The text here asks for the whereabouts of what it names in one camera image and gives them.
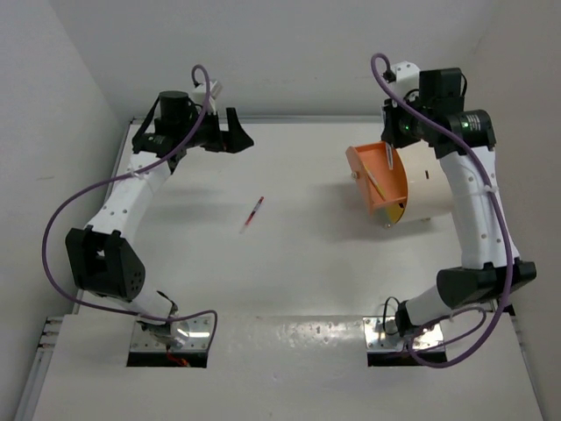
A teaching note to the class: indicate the yellow drawer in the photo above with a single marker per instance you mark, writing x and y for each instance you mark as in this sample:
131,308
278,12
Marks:
391,214

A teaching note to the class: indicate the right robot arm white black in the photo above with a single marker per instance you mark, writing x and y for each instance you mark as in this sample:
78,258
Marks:
432,109

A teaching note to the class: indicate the blue pen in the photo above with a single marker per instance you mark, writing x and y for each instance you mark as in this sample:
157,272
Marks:
390,157

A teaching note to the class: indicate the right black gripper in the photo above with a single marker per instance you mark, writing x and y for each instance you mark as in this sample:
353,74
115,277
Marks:
392,133

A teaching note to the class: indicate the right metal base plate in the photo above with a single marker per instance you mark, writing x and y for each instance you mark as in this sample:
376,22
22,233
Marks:
380,337

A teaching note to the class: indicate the round drawer organizer box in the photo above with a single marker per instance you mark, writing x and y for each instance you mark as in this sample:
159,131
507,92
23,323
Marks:
429,194

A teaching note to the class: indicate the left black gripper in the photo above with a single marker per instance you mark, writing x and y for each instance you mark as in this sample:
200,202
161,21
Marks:
232,140

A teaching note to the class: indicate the red pen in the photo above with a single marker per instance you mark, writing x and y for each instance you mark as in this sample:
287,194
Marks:
252,214

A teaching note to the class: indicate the orange drawer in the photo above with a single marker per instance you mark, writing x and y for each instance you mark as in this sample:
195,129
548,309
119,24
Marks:
394,183

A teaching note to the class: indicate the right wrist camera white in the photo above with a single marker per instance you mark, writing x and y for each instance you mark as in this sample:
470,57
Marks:
406,84

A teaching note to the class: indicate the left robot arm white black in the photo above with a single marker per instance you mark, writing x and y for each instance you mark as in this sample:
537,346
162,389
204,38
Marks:
101,255

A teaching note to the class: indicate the yellow pen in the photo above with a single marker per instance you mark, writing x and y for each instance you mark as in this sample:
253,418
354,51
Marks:
376,185

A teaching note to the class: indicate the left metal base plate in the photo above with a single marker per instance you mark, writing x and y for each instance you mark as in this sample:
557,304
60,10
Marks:
192,335

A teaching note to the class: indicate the metal base plate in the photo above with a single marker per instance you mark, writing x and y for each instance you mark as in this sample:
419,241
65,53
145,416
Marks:
192,335
380,337

